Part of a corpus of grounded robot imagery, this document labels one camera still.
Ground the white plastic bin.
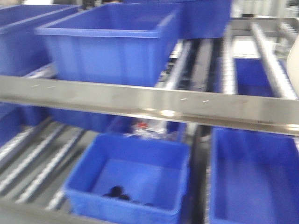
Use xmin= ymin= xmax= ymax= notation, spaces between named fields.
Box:
xmin=286 ymin=36 xmax=299 ymax=96

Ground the blue crate lower right shelf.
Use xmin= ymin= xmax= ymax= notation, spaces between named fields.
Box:
xmin=209 ymin=127 xmax=299 ymax=224

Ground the blue crate lower centre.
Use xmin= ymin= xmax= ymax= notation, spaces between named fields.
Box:
xmin=62 ymin=133 xmax=190 ymax=224

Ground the blue crate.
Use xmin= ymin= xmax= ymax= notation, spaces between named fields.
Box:
xmin=0 ymin=5 xmax=78 ymax=77
xmin=36 ymin=3 xmax=182 ymax=87
xmin=62 ymin=133 xmax=190 ymax=224

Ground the blue crate upper centre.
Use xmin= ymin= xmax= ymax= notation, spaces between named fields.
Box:
xmin=36 ymin=3 xmax=182 ymax=87

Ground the blue crate upper left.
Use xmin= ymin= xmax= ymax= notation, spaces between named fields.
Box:
xmin=0 ymin=5 xmax=78 ymax=77

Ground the steel flow rack front rail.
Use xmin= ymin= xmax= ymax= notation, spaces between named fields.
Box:
xmin=0 ymin=75 xmax=299 ymax=136

